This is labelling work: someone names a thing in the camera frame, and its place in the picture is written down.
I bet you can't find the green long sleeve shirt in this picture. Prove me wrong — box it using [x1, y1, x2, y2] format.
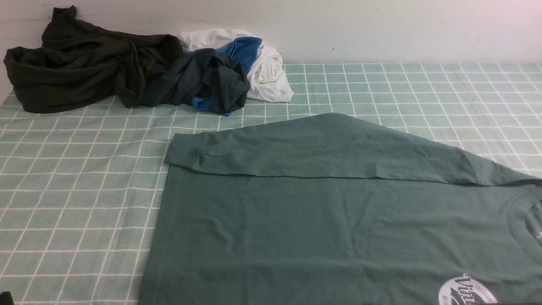
[138, 113, 542, 305]

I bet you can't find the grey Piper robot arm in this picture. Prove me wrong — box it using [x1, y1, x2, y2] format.
[0, 291, 15, 305]

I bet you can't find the white crumpled garment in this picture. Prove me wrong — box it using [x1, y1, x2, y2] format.
[180, 28, 294, 103]

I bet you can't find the dark grey crumpled garment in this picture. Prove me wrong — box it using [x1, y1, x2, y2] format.
[139, 48, 250, 115]

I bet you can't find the blue crumpled garment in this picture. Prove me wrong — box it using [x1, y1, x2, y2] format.
[190, 37, 262, 116]

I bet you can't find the green checkered tablecloth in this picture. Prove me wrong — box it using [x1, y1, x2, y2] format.
[0, 62, 542, 305]

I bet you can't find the dark olive crumpled garment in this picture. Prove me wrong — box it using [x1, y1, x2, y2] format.
[3, 6, 183, 114]

